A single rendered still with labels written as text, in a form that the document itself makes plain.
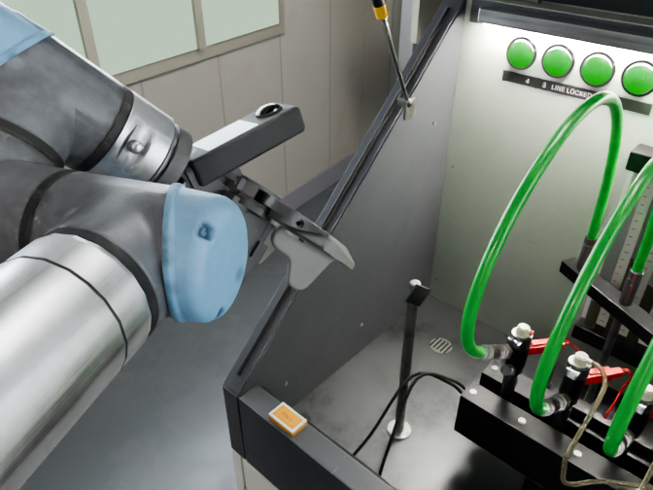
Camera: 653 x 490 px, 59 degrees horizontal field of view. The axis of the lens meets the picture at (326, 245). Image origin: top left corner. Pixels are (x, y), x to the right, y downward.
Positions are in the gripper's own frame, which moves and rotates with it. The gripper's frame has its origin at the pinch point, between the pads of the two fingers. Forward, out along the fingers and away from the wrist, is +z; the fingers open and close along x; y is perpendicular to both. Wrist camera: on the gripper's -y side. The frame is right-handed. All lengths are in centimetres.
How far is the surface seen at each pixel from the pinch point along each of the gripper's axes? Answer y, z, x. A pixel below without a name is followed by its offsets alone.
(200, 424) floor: 65, 86, -119
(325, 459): 24.1, 25.2, -8.2
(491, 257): -7.0, 9.8, 11.3
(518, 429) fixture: 7.2, 41.4, 5.6
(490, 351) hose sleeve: 0.5, 23.5, 7.5
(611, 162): -30.5, 32.3, 4.2
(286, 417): 22.8, 22.3, -16.0
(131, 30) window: -41, 11, -167
